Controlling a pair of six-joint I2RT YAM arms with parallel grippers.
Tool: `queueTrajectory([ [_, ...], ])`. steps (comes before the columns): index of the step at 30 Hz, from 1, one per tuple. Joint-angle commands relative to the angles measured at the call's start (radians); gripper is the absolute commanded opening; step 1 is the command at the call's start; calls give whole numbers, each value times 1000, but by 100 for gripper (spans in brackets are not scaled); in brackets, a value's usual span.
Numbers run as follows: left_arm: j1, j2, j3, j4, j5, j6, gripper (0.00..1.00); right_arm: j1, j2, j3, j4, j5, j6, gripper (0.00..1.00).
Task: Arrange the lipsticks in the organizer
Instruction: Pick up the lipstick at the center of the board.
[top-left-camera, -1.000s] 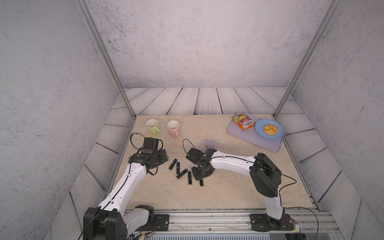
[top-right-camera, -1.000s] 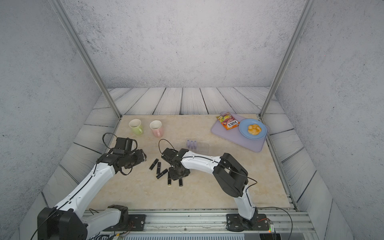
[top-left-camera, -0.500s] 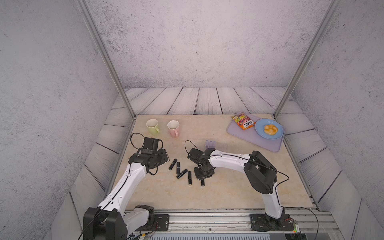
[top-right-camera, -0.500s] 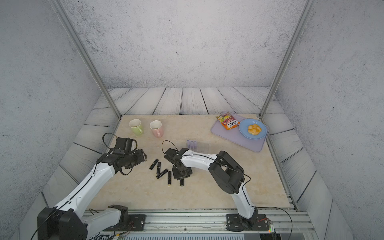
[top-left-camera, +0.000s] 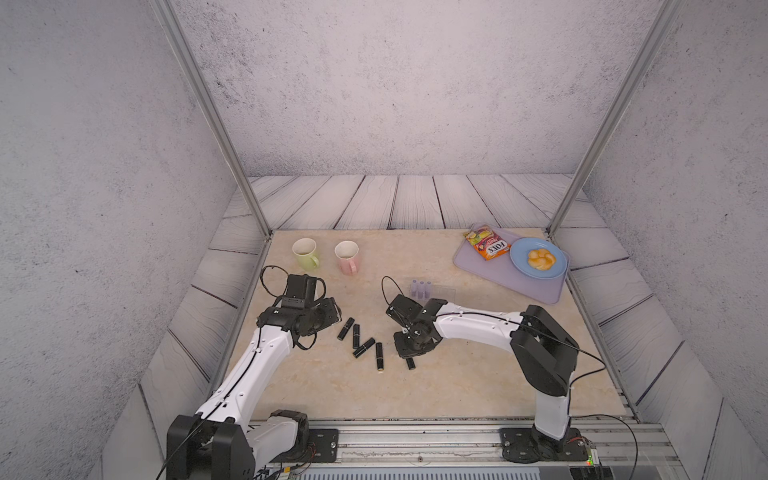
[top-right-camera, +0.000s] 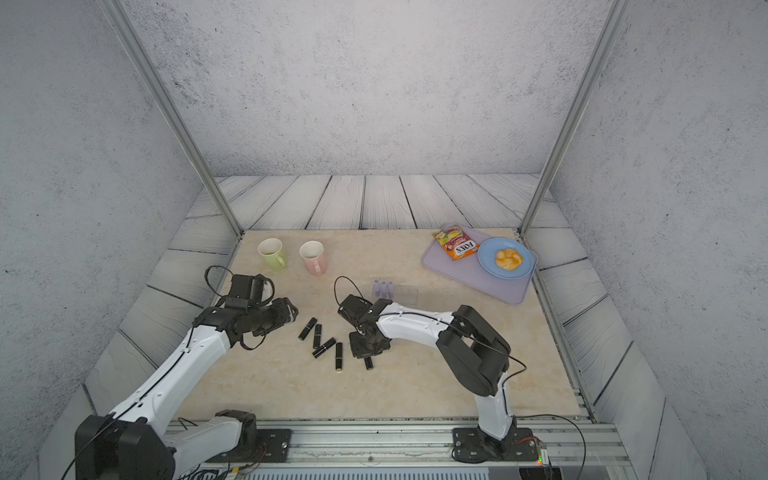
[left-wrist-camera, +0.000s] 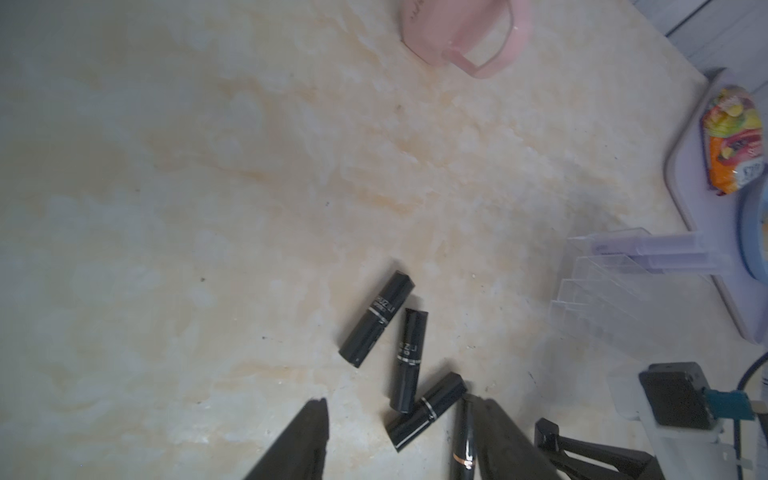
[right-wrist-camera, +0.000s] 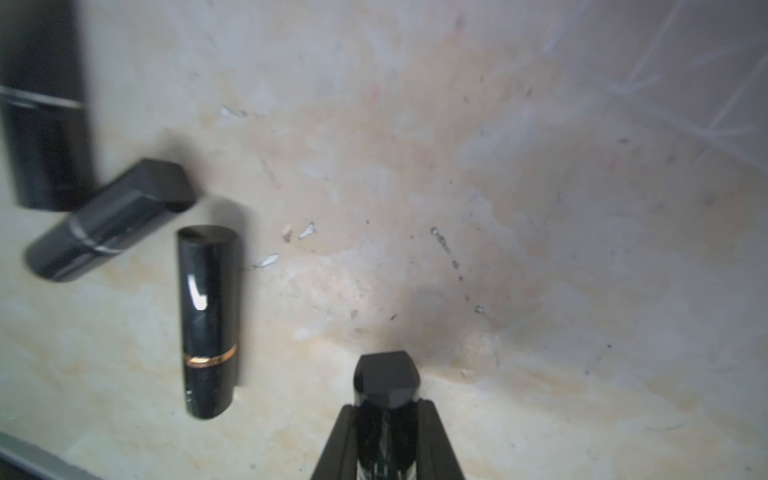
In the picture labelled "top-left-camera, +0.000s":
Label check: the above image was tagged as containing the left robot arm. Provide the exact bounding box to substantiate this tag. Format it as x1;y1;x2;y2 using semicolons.
158;274;341;479

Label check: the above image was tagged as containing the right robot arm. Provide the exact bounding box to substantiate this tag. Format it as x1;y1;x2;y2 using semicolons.
386;294;580;442

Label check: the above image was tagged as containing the clear acrylic lipstick organizer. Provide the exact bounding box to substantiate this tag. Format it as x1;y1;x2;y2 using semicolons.
415;283;456;304

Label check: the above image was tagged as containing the pink mug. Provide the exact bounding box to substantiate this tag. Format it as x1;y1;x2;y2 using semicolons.
334;240;360;276

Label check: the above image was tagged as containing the green mug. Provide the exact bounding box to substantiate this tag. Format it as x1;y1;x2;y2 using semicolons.
292;237;319;271

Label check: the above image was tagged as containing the orange snack packet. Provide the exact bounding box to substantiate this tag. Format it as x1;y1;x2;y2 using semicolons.
464;225;510;261

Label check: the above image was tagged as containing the blue plate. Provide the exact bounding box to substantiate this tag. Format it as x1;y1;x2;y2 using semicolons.
509;237;569;279

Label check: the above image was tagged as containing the bread roll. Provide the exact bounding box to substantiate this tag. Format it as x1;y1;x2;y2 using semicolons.
527;248;557;271

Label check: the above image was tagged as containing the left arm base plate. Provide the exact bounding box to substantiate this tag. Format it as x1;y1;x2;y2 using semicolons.
284;428;339;464

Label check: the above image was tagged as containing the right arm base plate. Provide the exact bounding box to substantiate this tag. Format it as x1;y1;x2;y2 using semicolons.
499;427;591;464

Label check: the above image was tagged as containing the aluminium rail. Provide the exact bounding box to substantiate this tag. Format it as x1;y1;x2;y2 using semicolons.
157;419;691;480

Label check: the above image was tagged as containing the right frame post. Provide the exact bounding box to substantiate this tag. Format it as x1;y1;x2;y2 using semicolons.
545;0;683;238

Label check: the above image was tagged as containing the frame post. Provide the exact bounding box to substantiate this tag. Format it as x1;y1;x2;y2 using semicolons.
151;0;273;238
545;0;683;238

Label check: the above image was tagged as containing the left frame post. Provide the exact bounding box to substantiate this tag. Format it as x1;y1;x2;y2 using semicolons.
151;0;273;238

